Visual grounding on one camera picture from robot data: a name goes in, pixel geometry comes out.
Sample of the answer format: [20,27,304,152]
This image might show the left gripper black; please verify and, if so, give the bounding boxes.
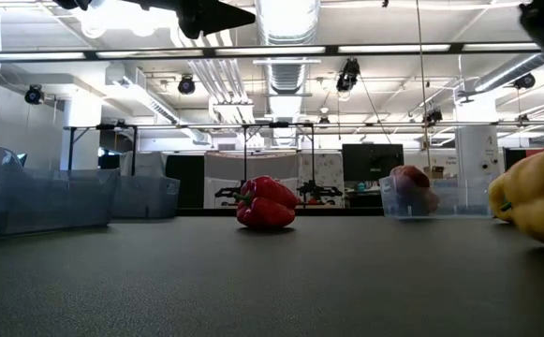
[53,0,257,41]

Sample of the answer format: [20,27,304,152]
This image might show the yellow bell pepper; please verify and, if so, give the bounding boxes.
[488,142,544,248]

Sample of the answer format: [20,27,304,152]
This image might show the red bell pepper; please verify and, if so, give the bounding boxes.
[232,175,301,230]

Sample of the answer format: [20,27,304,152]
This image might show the black overhead light bar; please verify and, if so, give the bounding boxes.
[0,41,542,63]

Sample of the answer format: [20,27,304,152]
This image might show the white round pillar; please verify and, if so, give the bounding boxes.
[455,125,501,180]

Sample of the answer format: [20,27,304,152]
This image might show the white partition panel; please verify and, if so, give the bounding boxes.
[203,152,346,210]

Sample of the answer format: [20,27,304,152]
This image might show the white storage box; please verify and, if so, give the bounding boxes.
[119,151,168,178]

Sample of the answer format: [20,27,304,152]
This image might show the black cabinet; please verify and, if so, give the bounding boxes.
[165,154,205,210]

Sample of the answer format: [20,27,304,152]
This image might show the small clear plastic bin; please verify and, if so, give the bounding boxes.
[110,175,182,220]

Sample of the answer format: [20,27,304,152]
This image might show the clear plastic bin blue label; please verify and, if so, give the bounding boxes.
[378,174,494,220]

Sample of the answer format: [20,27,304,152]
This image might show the black monitor screen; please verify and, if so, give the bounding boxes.
[341,143,405,183]

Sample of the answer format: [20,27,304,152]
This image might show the large clear plastic bin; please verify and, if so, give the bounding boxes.
[0,145,121,238]

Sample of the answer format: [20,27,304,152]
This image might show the silver ventilation duct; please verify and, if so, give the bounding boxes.
[255,0,322,95]

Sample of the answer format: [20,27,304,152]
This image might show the black background workstation frame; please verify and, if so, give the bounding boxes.
[65,120,544,186]

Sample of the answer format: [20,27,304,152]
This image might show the thin hanging cord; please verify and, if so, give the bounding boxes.
[415,0,432,163]

